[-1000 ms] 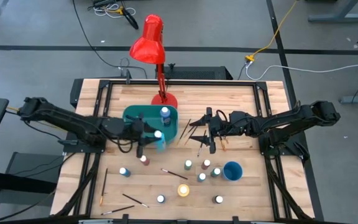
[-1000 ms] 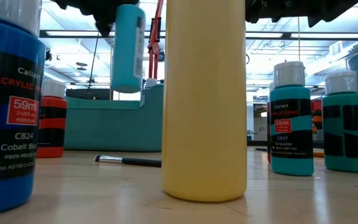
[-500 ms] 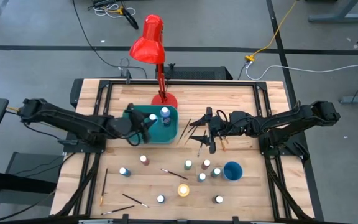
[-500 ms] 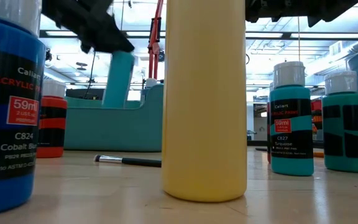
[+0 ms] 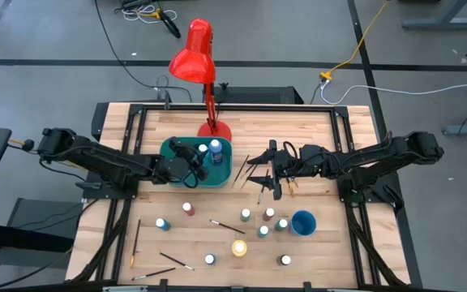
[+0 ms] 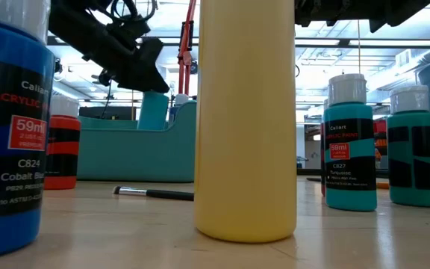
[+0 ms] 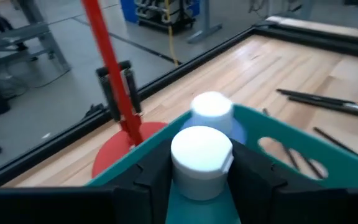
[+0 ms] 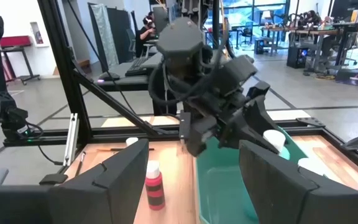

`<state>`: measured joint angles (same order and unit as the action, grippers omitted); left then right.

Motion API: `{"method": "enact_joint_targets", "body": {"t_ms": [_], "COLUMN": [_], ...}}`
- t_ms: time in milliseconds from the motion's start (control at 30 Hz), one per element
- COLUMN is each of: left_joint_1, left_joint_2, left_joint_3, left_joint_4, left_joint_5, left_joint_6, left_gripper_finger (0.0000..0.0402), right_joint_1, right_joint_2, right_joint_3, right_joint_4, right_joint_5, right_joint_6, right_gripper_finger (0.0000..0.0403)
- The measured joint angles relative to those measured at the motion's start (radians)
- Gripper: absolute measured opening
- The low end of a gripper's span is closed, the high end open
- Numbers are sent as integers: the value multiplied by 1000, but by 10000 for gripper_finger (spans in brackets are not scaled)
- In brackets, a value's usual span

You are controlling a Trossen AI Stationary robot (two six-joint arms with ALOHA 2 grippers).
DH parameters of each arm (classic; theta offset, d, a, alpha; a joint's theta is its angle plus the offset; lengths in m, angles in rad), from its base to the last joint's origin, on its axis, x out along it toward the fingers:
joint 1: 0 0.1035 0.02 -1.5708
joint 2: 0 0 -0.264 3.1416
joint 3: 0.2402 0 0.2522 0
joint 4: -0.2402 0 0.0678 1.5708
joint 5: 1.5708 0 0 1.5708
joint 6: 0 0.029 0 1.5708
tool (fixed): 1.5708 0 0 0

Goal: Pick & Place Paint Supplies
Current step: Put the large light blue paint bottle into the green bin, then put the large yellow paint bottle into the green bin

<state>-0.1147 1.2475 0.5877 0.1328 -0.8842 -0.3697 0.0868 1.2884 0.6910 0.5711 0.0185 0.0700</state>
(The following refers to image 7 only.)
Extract large teal paint bottle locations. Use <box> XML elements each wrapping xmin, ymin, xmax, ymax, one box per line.
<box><xmin>165</xmin><ymin>125</ymin><xmax>241</xmax><ymax>224</ymax></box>

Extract yellow extension cord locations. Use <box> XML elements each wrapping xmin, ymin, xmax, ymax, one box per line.
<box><xmin>165</xmin><ymin>0</ymin><xmax>180</xmax><ymax>68</ymax></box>

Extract black paintbrush orange bristles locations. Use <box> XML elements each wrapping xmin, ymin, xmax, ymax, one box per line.
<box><xmin>287</xmin><ymin>96</ymin><xmax>358</xmax><ymax>121</ymax></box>

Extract black paintbrush gold ferrule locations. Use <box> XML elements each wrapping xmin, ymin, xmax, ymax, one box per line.
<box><xmin>275</xmin><ymin>88</ymin><xmax>358</xmax><ymax>110</ymax></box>

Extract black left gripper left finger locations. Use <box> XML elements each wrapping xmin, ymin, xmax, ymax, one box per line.
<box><xmin>0</xmin><ymin>138</ymin><xmax>173</xmax><ymax>224</ymax></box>

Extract blue storage tote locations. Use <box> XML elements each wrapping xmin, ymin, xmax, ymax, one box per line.
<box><xmin>119</xmin><ymin>0</ymin><xmax>139</xmax><ymax>24</ymax></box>

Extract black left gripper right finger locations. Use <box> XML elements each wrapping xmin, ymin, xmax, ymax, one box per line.
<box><xmin>227</xmin><ymin>139</ymin><xmax>358</xmax><ymax>224</ymax></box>

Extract large periwinkle paint bottle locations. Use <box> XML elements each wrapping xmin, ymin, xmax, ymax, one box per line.
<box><xmin>180</xmin><ymin>91</ymin><xmax>247</xmax><ymax>146</ymax></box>

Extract red desk lamp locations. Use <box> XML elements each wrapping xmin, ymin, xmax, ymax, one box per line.
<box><xmin>81</xmin><ymin>0</ymin><xmax>169</xmax><ymax>179</ymax></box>

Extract teal plastic caddy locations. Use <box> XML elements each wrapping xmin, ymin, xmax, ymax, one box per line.
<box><xmin>87</xmin><ymin>103</ymin><xmax>358</xmax><ymax>224</ymax></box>

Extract parts bin rack cart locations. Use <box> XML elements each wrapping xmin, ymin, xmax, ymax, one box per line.
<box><xmin>134</xmin><ymin>0</ymin><xmax>197</xmax><ymax>32</ymax></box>

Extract black aluminium table frame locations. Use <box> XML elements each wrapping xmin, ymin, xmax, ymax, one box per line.
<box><xmin>0</xmin><ymin>18</ymin><xmax>358</xmax><ymax>190</ymax></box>

